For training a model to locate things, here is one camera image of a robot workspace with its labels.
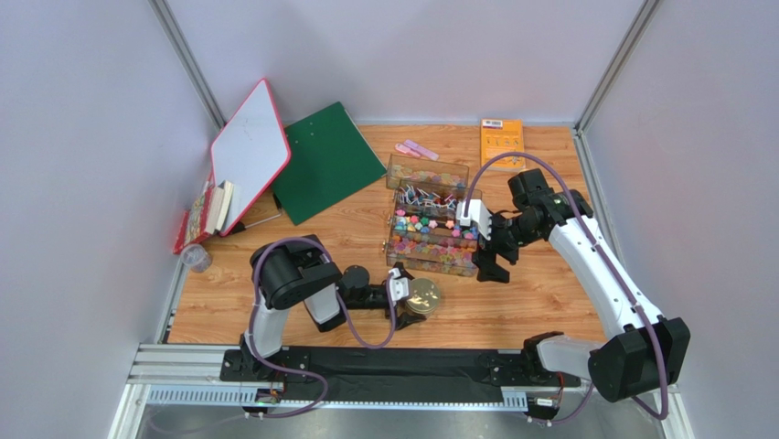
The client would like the gold round tin lid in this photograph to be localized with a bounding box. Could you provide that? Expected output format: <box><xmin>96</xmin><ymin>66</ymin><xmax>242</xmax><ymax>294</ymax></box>
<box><xmin>405</xmin><ymin>278</ymin><xmax>442</xmax><ymax>306</ymax></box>

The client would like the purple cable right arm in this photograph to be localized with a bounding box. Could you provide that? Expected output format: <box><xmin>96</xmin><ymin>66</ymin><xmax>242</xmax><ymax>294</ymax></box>
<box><xmin>464</xmin><ymin>151</ymin><xmax>670</xmax><ymax>425</ymax></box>

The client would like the clear box of lollipops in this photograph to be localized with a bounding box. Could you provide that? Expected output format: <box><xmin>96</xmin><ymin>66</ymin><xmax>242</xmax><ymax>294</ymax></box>
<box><xmin>393</xmin><ymin>185</ymin><xmax>468</xmax><ymax>216</ymax></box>

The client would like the orange paperback book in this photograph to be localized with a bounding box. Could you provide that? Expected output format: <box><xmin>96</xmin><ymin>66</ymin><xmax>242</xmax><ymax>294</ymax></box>
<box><xmin>480</xmin><ymin>119</ymin><xmax>526</xmax><ymax>173</ymax></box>

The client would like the small clear cup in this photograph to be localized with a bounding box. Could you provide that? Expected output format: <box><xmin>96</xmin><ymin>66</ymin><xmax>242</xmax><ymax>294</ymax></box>
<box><xmin>179</xmin><ymin>243</ymin><xmax>212</xmax><ymax>273</ymax></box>

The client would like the aluminium frame rail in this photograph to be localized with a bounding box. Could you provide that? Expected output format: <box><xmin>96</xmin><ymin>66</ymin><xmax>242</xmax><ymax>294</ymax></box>
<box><xmin>106</xmin><ymin>343</ymin><xmax>695</xmax><ymax>439</ymax></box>

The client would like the clear round plastic jar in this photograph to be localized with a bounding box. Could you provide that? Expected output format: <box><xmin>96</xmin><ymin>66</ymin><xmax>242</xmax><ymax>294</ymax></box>
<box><xmin>404</xmin><ymin>301</ymin><xmax>438</xmax><ymax>319</ymax></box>

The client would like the red framed whiteboard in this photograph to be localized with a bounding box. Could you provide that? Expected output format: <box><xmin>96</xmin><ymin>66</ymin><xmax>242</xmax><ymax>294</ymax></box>
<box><xmin>210</xmin><ymin>78</ymin><xmax>292</xmax><ymax>236</ymax></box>

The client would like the clear box of star candies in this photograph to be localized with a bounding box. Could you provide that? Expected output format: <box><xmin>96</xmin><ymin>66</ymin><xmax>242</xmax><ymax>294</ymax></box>
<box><xmin>389</xmin><ymin>210</ymin><xmax>478</xmax><ymax>246</ymax></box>

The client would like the stack of books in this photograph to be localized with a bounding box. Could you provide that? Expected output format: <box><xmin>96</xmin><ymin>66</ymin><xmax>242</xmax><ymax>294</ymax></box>
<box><xmin>173</xmin><ymin>180</ymin><xmax>234</xmax><ymax>254</ymax></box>

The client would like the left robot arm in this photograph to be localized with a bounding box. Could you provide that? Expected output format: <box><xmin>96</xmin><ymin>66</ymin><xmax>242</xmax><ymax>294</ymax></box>
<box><xmin>240</xmin><ymin>234</ymin><xmax>414</xmax><ymax>368</ymax></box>

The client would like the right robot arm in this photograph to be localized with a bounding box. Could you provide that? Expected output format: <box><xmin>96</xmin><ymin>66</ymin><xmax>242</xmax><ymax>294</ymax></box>
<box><xmin>455</xmin><ymin>169</ymin><xmax>691</xmax><ymax>402</ymax></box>

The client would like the clear box of translucent candies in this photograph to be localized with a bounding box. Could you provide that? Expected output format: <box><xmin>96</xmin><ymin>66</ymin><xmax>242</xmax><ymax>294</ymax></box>
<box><xmin>385</xmin><ymin>238</ymin><xmax>478</xmax><ymax>277</ymax></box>

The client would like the green cutting mat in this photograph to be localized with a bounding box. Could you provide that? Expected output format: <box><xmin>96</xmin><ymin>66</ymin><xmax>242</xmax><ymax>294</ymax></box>
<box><xmin>272</xmin><ymin>102</ymin><xmax>387</xmax><ymax>226</ymax></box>

